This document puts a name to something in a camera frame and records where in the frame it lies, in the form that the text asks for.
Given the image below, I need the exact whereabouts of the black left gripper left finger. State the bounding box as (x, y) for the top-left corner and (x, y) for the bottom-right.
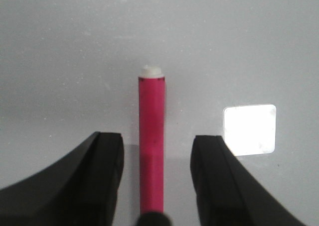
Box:
(0, 132), (124, 226)

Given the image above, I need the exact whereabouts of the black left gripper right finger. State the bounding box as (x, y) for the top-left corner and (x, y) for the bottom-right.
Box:
(190, 135), (303, 226)

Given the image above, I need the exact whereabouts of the pink highlighter pen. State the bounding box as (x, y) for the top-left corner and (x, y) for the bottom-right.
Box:
(139, 66), (165, 214)

